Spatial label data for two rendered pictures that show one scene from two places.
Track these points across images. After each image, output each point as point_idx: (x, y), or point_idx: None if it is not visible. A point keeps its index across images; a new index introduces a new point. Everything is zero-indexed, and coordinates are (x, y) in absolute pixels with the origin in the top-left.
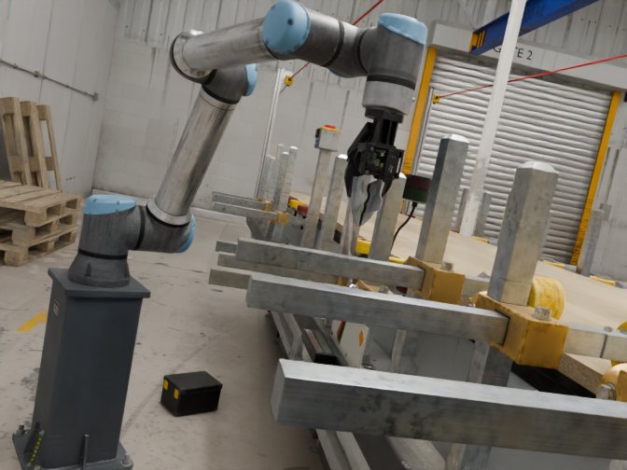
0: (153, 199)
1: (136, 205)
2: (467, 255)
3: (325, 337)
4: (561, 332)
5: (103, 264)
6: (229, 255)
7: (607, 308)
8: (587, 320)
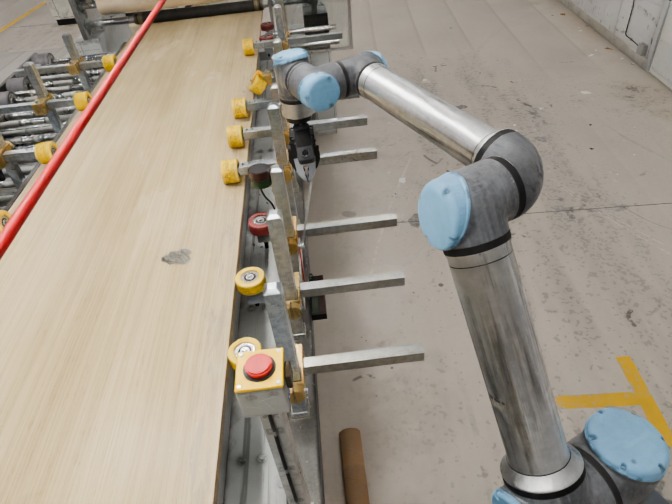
0: (569, 446)
1: (593, 456)
2: (41, 437)
3: (309, 307)
4: None
5: None
6: (394, 271)
7: (99, 248)
8: (173, 205)
